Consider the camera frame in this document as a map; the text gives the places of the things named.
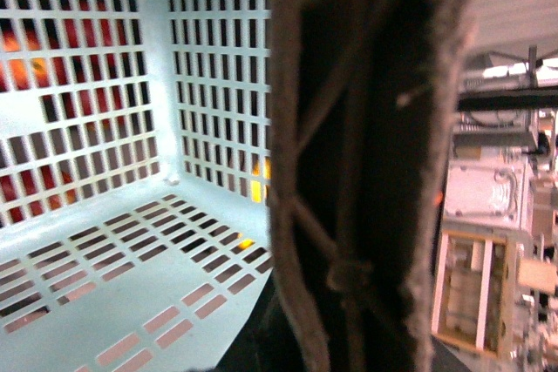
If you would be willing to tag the light blue plastic basket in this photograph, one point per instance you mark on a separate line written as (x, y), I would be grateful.
(134, 140)

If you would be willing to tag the brown basket handle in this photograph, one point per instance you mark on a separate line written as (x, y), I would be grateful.
(363, 94)

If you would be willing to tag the white machine cabinet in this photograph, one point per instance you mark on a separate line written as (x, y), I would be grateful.
(489, 193)

